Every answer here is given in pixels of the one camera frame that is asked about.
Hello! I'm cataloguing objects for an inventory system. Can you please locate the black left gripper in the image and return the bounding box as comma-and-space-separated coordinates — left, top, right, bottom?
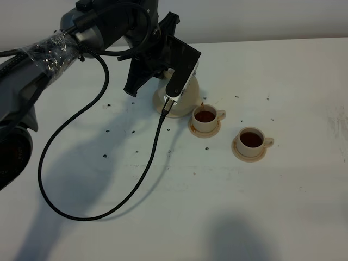
117, 12, 180, 97

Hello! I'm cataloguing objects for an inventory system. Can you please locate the beige ceramic teapot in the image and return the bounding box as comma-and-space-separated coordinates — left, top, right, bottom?
152, 69, 203, 118

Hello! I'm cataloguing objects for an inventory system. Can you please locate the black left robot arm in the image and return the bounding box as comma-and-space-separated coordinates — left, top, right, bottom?
1, 1, 180, 187

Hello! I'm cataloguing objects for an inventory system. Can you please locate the beige teacup near teapot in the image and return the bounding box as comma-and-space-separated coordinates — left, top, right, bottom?
191, 103, 226, 133

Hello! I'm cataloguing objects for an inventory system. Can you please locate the beige saucer near teapot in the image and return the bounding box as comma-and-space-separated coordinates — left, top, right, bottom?
188, 119, 221, 139

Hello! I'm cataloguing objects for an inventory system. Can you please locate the beige teacup far right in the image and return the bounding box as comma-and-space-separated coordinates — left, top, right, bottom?
236, 127, 275, 158

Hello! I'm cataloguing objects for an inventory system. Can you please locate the beige saucer far right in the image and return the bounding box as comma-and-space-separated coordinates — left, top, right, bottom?
231, 136, 267, 163

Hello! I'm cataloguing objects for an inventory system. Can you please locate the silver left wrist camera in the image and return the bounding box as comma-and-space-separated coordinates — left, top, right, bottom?
164, 36, 201, 103

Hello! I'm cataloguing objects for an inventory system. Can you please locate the black braided camera cable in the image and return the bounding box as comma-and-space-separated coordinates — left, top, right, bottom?
0, 2, 176, 221

